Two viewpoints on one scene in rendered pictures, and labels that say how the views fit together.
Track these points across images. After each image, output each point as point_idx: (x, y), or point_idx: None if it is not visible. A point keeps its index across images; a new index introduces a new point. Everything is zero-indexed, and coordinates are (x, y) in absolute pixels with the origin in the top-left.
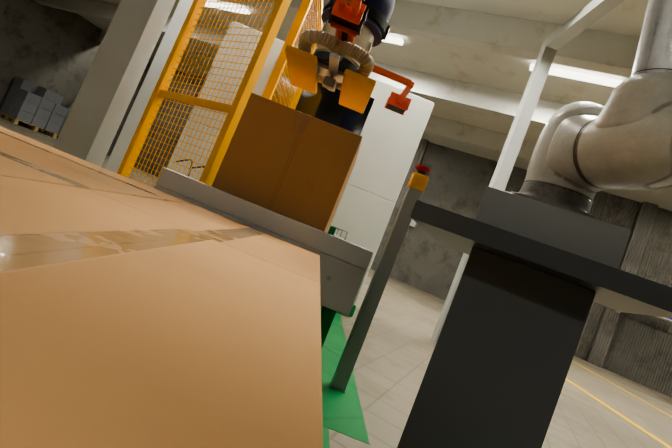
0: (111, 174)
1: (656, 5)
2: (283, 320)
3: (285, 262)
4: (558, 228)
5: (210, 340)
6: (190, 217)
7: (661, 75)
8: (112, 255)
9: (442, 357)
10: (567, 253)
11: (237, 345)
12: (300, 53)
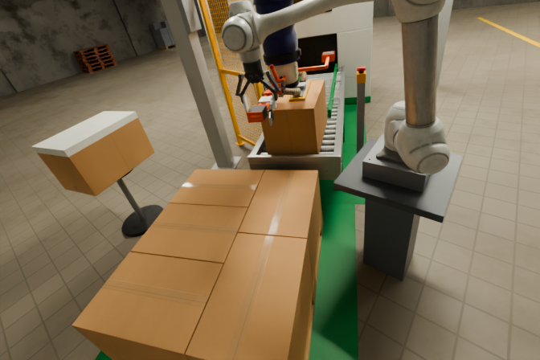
0: (235, 179)
1: (405, 91)
2: (288, 299)
3: (296, 225)
4: (395, 176)
5: (275, 325)
6: (265, 209)
7: (412, 132)
8: (256, 296)
9: (368, 216)
10: (391, 201)
11: (279, 324)
12: None
